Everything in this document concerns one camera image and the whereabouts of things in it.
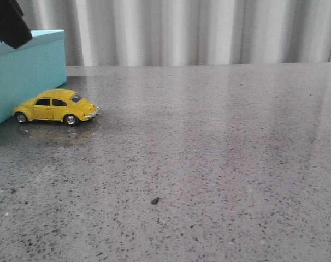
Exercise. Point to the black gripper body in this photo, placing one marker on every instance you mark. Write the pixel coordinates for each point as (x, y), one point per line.
(13, 30)

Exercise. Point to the yellow toy beetle car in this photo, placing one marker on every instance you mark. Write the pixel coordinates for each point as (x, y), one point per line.
(63, 105)

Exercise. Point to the light blue storage box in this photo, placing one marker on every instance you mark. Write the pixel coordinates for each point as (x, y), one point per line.
(35, 67)

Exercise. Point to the grey pleated curtain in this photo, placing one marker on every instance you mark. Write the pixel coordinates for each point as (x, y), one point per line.
(175, 33)

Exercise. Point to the small black debris chip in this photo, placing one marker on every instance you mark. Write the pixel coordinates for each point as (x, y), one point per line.
(155, 200)

